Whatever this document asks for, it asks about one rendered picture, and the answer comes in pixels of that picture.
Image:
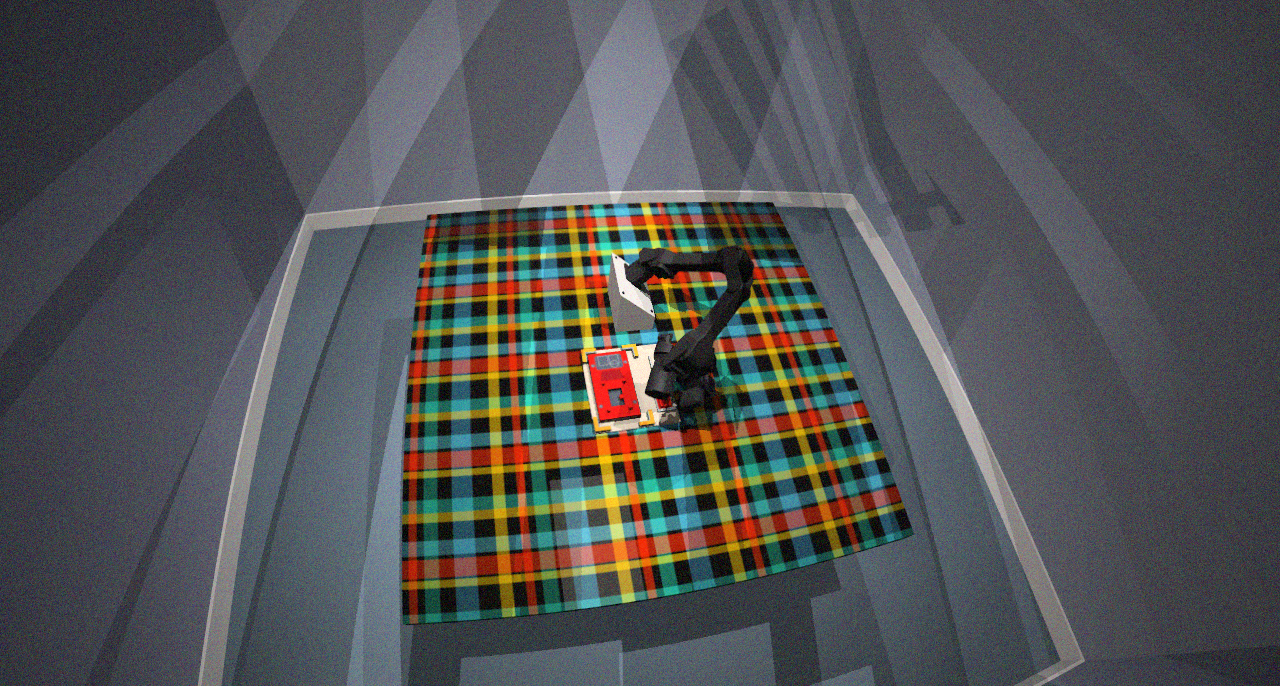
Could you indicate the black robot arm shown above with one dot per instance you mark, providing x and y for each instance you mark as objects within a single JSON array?
[{"x": 694, "y": 349}]

